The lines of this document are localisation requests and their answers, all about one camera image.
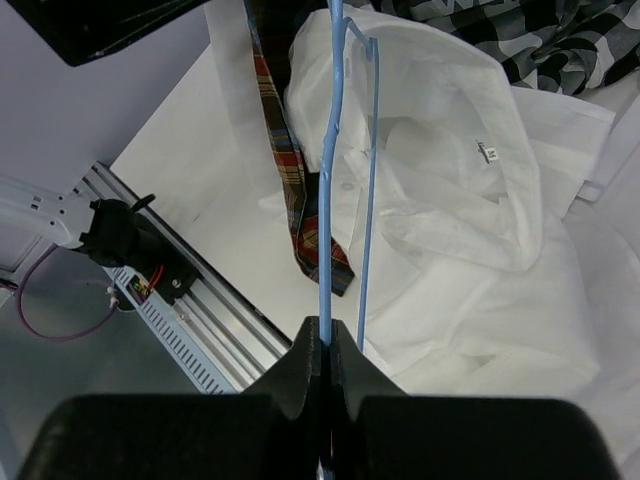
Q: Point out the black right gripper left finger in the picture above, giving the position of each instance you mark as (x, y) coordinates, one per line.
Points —
(271, 430)

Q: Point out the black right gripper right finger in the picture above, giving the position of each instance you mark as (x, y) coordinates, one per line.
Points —
(380, 432)

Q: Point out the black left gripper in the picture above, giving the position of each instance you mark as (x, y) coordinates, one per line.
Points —
(82, 31)

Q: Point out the white linen shirt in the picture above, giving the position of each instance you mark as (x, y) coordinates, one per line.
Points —
(458, 202)

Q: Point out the blue plastic hanger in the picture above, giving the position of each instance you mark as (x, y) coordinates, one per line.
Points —
(340, 26)

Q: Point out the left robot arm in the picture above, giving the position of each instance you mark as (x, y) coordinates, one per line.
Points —
(78, 78)

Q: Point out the red brown plaid shirt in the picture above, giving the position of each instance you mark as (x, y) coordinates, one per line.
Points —
(273, 25)

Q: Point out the black white checked shirt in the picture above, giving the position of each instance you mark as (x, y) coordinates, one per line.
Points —
(560, 46)

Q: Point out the aluminium mounting rail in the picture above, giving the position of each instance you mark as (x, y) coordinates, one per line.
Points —
(243, 343)

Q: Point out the white slotted cable duct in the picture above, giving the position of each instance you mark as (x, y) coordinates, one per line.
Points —
(170, 328)

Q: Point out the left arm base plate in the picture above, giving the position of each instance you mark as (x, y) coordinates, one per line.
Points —
(167, 270)

